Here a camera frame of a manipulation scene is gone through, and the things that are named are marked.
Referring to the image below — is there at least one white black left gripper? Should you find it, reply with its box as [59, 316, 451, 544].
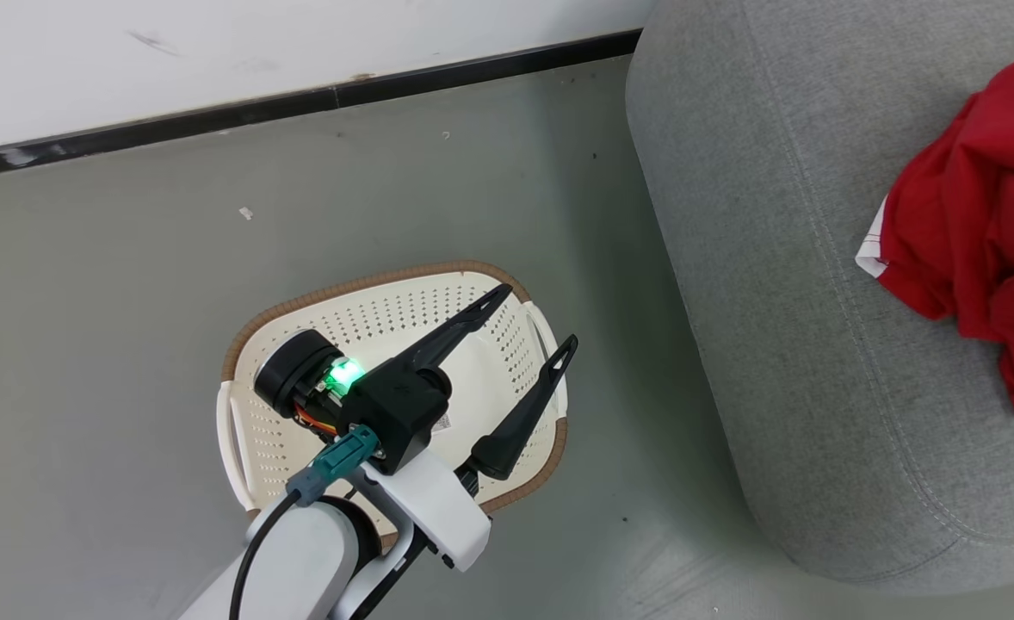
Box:
[252, 284, 579, 574]

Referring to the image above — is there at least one red and white shirt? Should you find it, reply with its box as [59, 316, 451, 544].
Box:
[856, 50, 1014, 421]

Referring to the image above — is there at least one cream perforated laundry basket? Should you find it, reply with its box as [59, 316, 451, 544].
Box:
[216, 260, 570, 552]

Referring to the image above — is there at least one grey fabric sofa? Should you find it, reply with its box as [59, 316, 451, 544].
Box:
[626, 0, 1014, 597]

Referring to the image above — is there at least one black cable with teal plug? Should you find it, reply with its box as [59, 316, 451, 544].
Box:
[230, 425, 380, 620]

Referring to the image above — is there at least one black wall baseboard strip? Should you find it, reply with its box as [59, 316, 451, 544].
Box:
[0, 28, 644, 182]

